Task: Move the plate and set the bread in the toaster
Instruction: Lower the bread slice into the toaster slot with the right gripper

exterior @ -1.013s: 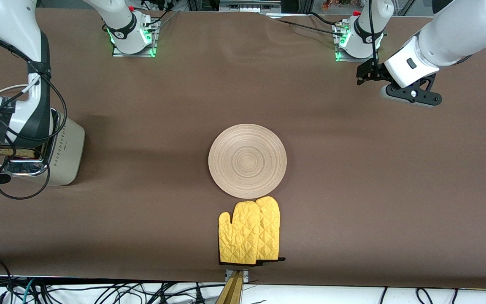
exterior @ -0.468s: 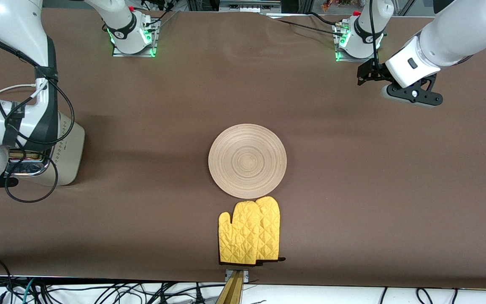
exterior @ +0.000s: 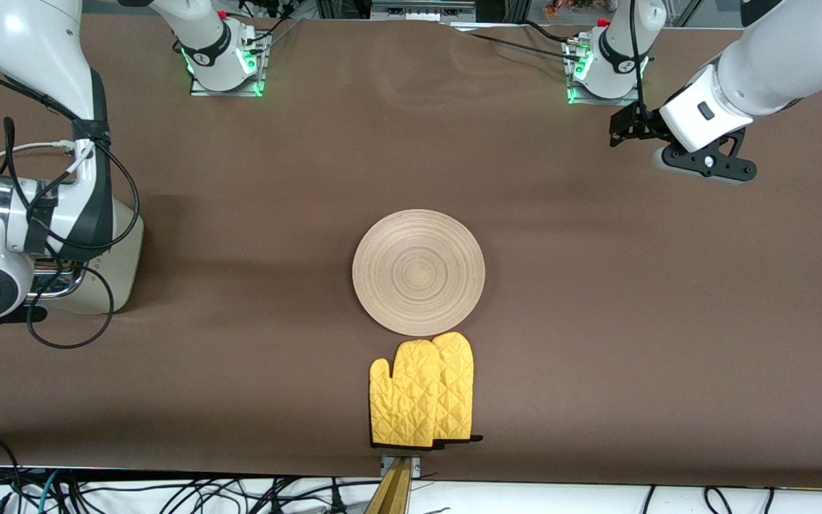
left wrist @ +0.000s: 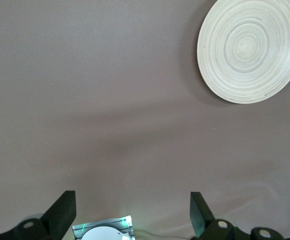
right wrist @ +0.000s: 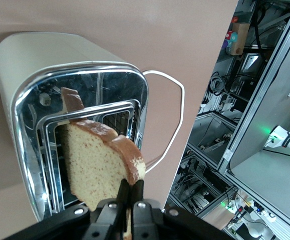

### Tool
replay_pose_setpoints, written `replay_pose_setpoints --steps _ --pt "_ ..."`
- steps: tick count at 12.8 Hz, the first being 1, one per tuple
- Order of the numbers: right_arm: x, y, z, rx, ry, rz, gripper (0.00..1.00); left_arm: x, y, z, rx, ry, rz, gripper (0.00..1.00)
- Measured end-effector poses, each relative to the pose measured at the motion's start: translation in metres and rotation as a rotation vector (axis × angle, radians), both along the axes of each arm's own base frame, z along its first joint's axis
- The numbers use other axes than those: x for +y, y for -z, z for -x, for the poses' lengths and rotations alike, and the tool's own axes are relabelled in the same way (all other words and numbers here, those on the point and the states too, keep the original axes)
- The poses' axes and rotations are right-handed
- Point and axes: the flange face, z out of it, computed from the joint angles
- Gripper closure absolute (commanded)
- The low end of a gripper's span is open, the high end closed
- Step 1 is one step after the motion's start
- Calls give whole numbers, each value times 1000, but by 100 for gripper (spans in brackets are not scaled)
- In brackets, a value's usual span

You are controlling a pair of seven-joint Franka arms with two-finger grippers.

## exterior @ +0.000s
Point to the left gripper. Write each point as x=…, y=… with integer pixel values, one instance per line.
x=641, y=123

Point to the round wooden plate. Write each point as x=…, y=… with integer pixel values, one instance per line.
x=418, y=271

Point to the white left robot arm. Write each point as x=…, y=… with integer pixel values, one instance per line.
x=796, y=50

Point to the beige and chrome toaster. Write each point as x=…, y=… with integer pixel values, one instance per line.
x=122, y=264

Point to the orange background object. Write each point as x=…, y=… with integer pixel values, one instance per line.
x=568, y=7

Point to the silver metal equipment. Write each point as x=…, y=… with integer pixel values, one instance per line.
x=418, y=11

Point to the yellow quilted oven mitt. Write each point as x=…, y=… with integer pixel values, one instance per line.
x=457, y=385
x=404, y=400

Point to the table cover sheet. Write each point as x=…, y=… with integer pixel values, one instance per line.
x=275, y=143

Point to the yellow wooden bar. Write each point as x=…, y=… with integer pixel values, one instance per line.
x=391, y=492

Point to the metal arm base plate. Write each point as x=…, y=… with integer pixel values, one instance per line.
x=204, y=91
x=604, y=101

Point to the small silver metal bracket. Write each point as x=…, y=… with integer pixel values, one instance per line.
x=417, y=467

